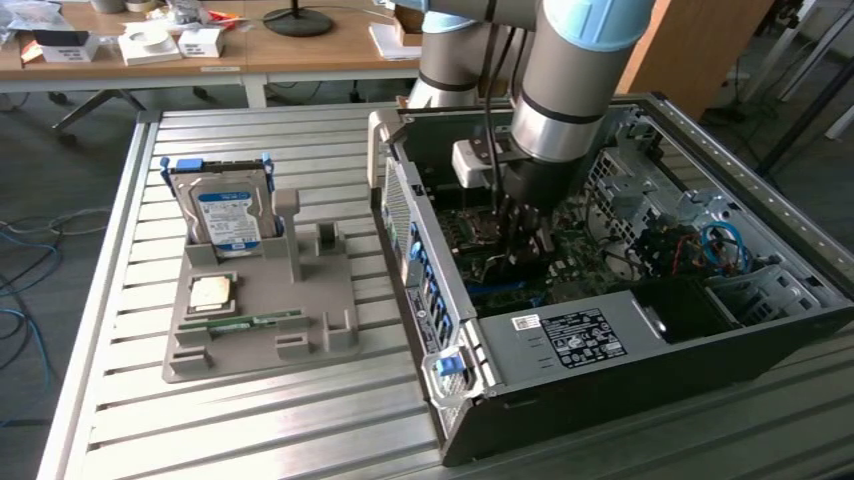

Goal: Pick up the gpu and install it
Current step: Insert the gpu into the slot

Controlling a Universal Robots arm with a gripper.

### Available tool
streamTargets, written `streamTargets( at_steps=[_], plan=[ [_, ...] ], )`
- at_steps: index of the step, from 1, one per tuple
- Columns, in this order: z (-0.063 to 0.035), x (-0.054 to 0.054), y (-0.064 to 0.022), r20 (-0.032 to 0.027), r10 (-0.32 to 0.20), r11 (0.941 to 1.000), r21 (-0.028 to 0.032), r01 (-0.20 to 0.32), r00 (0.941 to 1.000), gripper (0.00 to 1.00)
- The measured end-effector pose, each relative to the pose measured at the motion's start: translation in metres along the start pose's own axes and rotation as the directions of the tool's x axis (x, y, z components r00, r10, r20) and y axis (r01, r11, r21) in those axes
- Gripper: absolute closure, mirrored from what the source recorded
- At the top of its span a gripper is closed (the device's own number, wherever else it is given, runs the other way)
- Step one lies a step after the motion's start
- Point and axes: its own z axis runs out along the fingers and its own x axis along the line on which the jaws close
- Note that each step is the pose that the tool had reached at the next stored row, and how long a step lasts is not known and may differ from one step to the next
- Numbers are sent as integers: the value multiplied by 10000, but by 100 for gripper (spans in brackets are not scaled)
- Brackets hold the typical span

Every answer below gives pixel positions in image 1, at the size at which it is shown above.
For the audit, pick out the white box with tape roll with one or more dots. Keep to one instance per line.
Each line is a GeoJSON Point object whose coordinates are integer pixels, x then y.
{"type": "Point", "coordinates": [149, 47]}

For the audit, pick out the green graphics card black cooler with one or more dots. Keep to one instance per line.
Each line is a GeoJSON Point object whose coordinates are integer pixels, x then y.
{"type": "Point", "coordinates": [514, 274]}

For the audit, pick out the CPU socket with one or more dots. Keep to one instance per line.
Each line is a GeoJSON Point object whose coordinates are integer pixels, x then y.
{"type": "Point", "coordinates": [476, 225]}

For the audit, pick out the black and white box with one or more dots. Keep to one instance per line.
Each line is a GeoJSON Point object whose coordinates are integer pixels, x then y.
{"type": "Point", "coordinates": [66, 50]}

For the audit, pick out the open black PC case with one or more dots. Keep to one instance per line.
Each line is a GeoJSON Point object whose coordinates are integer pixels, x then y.
{"type": "Point", "coordinates": [667, 380]}

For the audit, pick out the hard disk in blue caddy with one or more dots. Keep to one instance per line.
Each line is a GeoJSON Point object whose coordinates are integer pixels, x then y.
{"type": "Point", "coordinates": [227, 215]}

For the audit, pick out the green RAM stick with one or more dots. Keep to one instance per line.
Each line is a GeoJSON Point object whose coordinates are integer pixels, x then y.
{"type": "Point", "coordinates": [240, 320]}

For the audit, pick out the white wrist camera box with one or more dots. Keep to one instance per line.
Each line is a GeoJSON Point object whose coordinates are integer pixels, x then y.
{"type": "Point", "coordinates": [475, 165]}

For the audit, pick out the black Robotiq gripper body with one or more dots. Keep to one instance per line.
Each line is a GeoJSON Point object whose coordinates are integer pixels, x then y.
{"type": "Point", "coordinates": [540, 185]}

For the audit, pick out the white box with label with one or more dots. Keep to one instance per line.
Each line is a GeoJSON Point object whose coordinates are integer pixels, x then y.
{"type": "Point", "coordinates": [200, 44]}

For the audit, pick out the black round lamp base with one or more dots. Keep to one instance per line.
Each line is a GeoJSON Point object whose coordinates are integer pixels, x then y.
{"type": "Point", "coordinates": [296, 24]}

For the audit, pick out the wooden desk white frame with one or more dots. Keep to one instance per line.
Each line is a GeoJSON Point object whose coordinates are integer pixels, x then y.
{"type": "Point", "coordinates": [300, 55]}

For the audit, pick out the grey plastic parts rack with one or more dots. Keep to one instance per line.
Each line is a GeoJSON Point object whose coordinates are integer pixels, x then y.
{"type": "Point", "coordinates": [267, 310]}

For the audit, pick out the blue expansion slot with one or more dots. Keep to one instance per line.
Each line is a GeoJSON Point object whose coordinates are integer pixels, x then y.
{"type": "Point", "coordinates": [496, 289]}

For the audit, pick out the perforated metal disk bay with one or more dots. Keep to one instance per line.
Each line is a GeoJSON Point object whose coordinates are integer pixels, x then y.
{"type": "Point", "coordinates": [627, 200]}

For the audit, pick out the green motherboard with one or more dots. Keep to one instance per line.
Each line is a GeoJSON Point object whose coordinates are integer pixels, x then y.
{"type": "Point", "coordinates": [587, 255]}

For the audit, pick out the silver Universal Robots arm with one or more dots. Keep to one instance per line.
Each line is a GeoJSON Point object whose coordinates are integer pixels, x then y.
{"type": "Point", "coordinates": [567, 75]}

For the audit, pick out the wooden cabinet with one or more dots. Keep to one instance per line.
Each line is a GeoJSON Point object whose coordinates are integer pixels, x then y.
{"type": "Point", "coordinates": [707, 50]}

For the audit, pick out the blue case latch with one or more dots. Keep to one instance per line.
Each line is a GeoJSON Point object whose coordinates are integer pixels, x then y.
{"type": "Point", "coordinates": [448, 364]}

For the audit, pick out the white paper booklet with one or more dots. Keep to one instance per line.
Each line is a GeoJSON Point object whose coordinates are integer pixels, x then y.
{"type": "Point", "coordinates": [393, 45]}

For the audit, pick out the CPU with metal lid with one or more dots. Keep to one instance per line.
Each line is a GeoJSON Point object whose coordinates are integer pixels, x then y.
{"type": "Point", "coordinates": [209, 295]}

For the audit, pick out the grey power supply unit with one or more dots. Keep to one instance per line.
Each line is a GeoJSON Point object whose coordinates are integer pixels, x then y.
{"type": "Point", "coordinates": [574, 340]}

